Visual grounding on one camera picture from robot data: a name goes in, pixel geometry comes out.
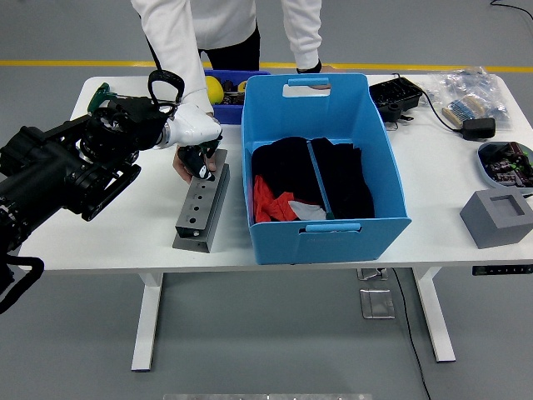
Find grey white cloth piece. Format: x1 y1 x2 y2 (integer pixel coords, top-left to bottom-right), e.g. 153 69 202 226
287 199 328 221

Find black adapter cable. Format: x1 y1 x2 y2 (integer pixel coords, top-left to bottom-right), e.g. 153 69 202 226
420 89 466 134

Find beige resistor strip bundle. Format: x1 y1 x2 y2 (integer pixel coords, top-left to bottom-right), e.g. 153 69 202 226
441 94 487 129

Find light blue dish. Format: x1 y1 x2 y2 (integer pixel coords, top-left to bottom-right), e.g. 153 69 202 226
476 141 533 189

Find yellow floor tape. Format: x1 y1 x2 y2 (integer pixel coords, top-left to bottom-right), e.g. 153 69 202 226
0 59 533 74

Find small dark blue bin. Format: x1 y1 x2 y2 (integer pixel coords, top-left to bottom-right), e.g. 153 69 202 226
203 69 271 125

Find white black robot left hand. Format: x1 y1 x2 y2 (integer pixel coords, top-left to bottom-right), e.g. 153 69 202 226
165 102 225 183

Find grey metal tool holder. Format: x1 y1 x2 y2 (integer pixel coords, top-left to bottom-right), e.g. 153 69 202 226
172 148 231 254

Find pile of dark capacitors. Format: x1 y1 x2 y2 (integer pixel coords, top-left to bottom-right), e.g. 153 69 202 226
481 142 533 188

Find small metal floor plate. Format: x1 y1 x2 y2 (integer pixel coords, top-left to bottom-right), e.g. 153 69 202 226
356 269 389 282

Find black plastic tray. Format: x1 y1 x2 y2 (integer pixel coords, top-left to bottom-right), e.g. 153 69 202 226
368 76 425 124

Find thin black background cable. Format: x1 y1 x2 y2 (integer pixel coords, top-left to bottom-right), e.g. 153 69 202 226
490 0 533 18

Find red cloth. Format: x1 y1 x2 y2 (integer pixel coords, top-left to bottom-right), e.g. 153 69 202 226
253 174 299 224

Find large blue plastic box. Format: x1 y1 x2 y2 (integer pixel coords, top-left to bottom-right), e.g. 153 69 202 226
241 72 413 266

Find black power adapter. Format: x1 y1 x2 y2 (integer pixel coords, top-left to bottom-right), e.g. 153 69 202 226
462 118 497 142

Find black wrist watch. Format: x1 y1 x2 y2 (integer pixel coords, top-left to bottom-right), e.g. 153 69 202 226
296 59 323 75

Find large metal floor plate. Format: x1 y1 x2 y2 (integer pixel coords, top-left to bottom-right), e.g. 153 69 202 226
360 288 396 320

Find person's right hand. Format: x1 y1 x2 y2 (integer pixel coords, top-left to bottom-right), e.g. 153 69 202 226
172 144 195 184

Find person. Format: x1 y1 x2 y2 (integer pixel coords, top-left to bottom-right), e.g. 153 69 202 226
130 0 324 116

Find black cloth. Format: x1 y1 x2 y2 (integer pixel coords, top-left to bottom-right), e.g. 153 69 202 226
251 136 376 224

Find black table control panel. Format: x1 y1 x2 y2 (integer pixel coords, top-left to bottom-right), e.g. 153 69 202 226
471 264 533 277

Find black floor cable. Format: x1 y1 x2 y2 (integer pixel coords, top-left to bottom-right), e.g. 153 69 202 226
391 268 432 400

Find yellow lemon-shaped ball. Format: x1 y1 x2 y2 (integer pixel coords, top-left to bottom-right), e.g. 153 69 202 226
204 76 224 105

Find white table leg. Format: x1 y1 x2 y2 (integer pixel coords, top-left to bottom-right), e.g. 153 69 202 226
411 267 457 363
131 272 164 373

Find person's left hand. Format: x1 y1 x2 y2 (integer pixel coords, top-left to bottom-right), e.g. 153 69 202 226
310 64 336 91

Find grey block with square recess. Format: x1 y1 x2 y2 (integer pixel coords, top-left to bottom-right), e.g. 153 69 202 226
459 189 533 250

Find large green T-handle hex key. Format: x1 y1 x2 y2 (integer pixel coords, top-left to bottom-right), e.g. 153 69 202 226
306 140 336 221

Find clear plastic parts bags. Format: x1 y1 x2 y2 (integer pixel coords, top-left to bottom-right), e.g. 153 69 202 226
422 66 512 130

